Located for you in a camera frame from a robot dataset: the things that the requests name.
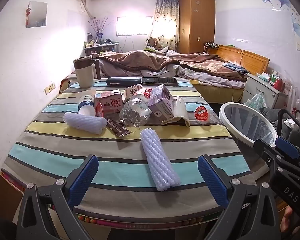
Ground grey nightstand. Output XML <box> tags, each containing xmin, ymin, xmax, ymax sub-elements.
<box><xmin>241</xmin><ymin>73</ymin><xmax>289</xmax><ymax>108</ymax></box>

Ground grey cushioned chair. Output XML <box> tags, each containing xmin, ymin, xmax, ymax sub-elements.
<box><xmin>260</xmin><ymin>106</ymin><xmax>300</xmax><ymax>150</ymax></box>

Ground window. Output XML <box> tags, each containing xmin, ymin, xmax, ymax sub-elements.
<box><xmin>117</xmin><ymin>16</ymin><xmax>154</xmax><ymax>36</ymax></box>

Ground white bag with red print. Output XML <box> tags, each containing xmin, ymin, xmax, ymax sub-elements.
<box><xmin>285</xmin><ymin>85</ymin><xmax>300</xmax><ymax>113</ymax></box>

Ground white round bin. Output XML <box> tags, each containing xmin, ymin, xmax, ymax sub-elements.
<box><xmin>219</xmin><ymin>102</ymin><xmax>278</xmax><ymax>148</ymax></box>

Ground black smartphone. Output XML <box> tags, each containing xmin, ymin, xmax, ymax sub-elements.
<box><xmin>141</xmin><ymin>77</ymin><xmax>178</xmax><ymax>86</ymax></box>

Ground patterned paper cup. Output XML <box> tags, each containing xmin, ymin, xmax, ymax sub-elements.
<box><xmin>125</xmin><ymin>84</ymin><xmax>144</xmax><ymax>103</ymax></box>

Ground wooden wardrobe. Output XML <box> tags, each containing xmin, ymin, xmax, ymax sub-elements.
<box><xmin>178</xmin><ymin>0</ymin><xmax>216</xmax><ymax>54</ymax></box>

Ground brown snack wrapper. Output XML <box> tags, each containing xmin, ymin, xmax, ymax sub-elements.
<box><xmin>106</xmin><ymin>119</ymin><xmax>132</xmax><ymax>137</ymax></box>

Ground beige jug with brown lid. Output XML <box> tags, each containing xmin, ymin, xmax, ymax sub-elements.
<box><xmin>73</xmin><ymin>56</ymin><xmax>102</xmax><ymax>89</ymax></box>

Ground dried flower branches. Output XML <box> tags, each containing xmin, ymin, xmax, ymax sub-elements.
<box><xmin>89</xmin><ymin>17</ymin><xmax>109</xmax><ymax>40</ymax></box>

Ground striped tablecloth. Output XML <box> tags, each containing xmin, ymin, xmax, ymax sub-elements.
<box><xmin>1</xmin><ymin>79</ymin><xmax>257</xmax><ymax>224</ymax></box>

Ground clear printed plastic bag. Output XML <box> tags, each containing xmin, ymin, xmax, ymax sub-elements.
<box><xmin>244</xmin><ymin>91</ymin><xmax>267</xmax><ymax>109</ymax></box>

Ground brown blanket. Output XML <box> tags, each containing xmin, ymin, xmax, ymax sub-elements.
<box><xmin>92</xmin><ymin>51</ymin><xmax>248</xmax><ymax>80</ymax></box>

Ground cluttered shelf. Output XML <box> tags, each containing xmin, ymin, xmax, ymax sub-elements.
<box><xmin>84</xmin><ymin>42</ymin><xmax>119</xmax><ymax>57</ymax></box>

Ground dark glasses case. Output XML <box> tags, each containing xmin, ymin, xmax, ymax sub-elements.
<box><xmin>106</xmin><ymin>77</ymin><xmax>142</xmax><ymax>86</ymax></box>

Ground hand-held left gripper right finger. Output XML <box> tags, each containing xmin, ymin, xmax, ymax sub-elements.
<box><xmin>198</xmin><ymin>154</ymin><xmax>282</xmax><ymax>240</ymax></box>

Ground beige paper wrapper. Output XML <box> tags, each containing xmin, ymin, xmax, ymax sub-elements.
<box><xmin>161</xmin><ymin>96</ymin><xmax>191</xmax><ymax>127</ymax></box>

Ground crushed clear plastic bottle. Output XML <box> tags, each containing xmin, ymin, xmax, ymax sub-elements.
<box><xmin>119</xmin><ymin>89</ymin><xmax>153</xmax><ymax>128</ymax></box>

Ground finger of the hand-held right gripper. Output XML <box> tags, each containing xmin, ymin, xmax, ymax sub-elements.
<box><xmin>254</xmin><ymin>139</ymin><xmax>278</xmax><ymax>174</ymax></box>
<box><xmin>275</xmin><ymin>137</ymin><xmax>300</xmax><ymax>159</ymax></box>

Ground blue cloth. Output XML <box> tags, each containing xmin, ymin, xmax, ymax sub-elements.
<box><xmin>222</xmin><ymin>63</ymin><xmax>248</xmax><ymax>74</ymax></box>

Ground white cup with blue label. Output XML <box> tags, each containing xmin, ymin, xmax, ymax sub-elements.
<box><xmin>78</xmin><ymin>89</ymin><xmax>97</xmax><ymax>117</ymax></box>

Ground pink milk carton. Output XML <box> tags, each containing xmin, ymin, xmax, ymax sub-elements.
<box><xmin>94</xmin><ymin>89</ymin><xmax>124</xmax><ymax>117</ymax></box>

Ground white foam fruit net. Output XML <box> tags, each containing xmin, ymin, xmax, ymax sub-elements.
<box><xmin>140</xmin><ymin>127</ymin><xmax>181</xmax><ymax>192</ymax></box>
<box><xmin>63</xmin><ymin>112</ymin><xmax>107</xmax><ymax>135</ymax></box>

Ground wall mirror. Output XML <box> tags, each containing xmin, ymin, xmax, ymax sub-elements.
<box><xmin>26</xmin><ymin>1</ymin><xmax>48</xmax><ymax>28</ymax></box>

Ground purple milk carton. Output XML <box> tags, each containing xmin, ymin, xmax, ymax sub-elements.
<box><xmin>148</xmin><ymin>84</ymin><xmax>175</xmax><ymax>125</ymax></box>

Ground wooden bed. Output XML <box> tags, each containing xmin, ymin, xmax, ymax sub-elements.
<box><xmin>61</xmin><ymin>44</ymin><xmax>270</xmax><ymax>103</ymax></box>

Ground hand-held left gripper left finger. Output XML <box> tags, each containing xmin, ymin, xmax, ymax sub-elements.
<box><xmin>16</xmin><ymin>154</ymin><xmax>99</xmax><ymax>240</ymax></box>

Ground air conditioner pipe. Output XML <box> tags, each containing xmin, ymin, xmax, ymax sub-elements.
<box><xmin>79</xmin><ymin>0</ymin><xmax>95</xmax><ymax>19</ymax></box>

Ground cartoon wall sticker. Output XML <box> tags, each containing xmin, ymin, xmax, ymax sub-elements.
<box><xmin>262</xmin><ymin>0</ymin><xmax>300</xmax><ymax>53</ymax></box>

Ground person's right hand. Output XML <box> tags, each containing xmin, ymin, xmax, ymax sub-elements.
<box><xmin>281</xmin><ymin>205</ymin><xmax>297</xmax><ymax>233</ymax></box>

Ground lilac bed sheet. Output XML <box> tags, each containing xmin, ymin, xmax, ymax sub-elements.
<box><xmin>165</xmin><ymin>65</ymin><xmax>247</xmax><ymax>88</ymax></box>

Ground brown teddy bear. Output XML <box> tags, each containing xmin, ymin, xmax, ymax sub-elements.
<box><xmin>147</xmin><ymin>37</ymin><xmax>163</xmax><ymax>51</ymax></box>

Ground patterned curtain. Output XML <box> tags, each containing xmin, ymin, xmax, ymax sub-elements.
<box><xmin>150</xmin><ymin>0</ymin><xmax>180</xmax><ymax>52</ymax></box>

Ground red-lid plastic jelly cup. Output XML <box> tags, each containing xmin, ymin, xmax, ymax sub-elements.
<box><xmin>193</xmin><ymin>104</ymin><xmax>212</xmax><ymax>125</ymax></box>

